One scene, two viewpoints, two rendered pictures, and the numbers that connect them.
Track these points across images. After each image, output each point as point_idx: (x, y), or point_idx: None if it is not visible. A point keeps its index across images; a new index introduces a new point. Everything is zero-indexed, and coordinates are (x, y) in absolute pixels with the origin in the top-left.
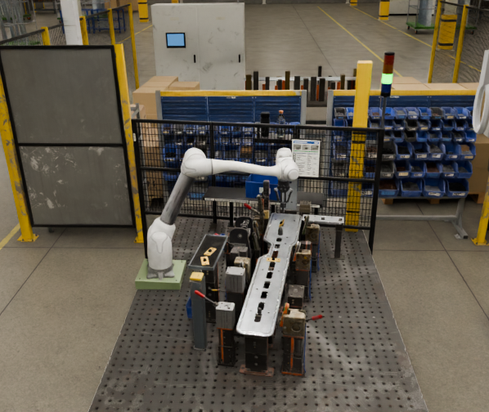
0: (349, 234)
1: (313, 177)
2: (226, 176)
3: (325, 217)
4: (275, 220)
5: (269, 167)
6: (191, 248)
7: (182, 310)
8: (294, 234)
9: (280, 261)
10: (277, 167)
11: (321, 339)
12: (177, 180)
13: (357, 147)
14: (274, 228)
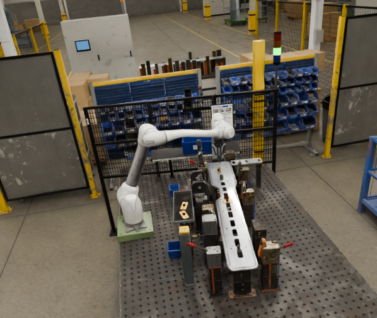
0: None
1: None
2: None
3: (246, 159)
4: (213, 168)
5: (211, 130)
6: (149, 200)
7: (162, 253)
8: (232, 176)
9: (233, 200)
10: (217, 129)
11: None
12: (137, 151)
13: (259, 105)
14: (215, 175)
